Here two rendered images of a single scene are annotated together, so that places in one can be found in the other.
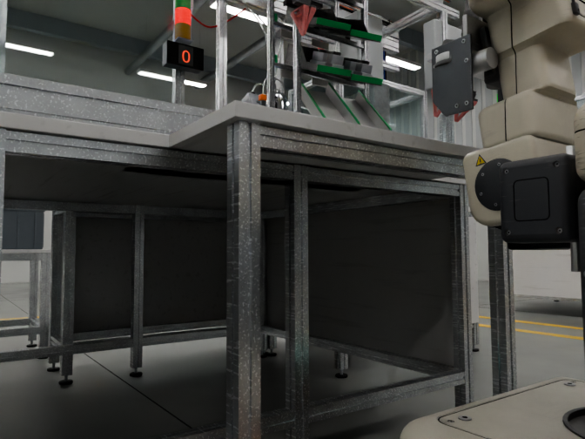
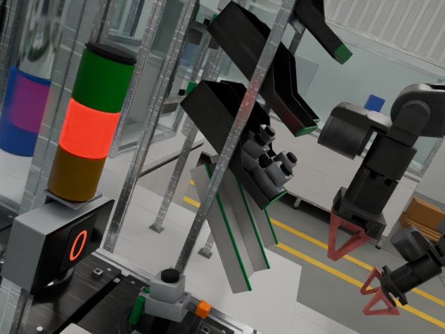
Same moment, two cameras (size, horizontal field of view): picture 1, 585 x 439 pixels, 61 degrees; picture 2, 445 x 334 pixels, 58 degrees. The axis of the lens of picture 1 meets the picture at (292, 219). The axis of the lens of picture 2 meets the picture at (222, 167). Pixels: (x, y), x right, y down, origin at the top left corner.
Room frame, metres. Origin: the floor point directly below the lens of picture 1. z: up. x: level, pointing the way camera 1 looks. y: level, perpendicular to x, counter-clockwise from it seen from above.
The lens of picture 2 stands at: (1.14, 0.52, 1.47)
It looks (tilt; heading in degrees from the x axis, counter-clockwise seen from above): 17 degrees down; 315
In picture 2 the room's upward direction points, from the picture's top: 22 degrees clockwise
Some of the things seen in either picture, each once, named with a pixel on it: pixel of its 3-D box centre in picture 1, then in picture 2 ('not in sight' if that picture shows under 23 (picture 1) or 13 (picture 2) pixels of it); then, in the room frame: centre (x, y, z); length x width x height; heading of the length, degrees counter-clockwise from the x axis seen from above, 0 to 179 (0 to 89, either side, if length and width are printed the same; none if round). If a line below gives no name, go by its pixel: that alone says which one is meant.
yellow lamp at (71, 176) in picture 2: (182, 33); (77, 169); (1.51, 0.34, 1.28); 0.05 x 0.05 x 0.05
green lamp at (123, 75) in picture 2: (183, 3); (102, 80); (1.51, 0.34, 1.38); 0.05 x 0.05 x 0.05
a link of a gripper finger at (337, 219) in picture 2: (306, 20); (345, 230); (1.40, -0.04, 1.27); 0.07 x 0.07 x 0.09; 35
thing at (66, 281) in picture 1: (250, 279); not in sight; (3.04, 0.26, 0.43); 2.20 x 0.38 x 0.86; 125
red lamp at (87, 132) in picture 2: (183, 17); (89, 126); (1.51, 0.34, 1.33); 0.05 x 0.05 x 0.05
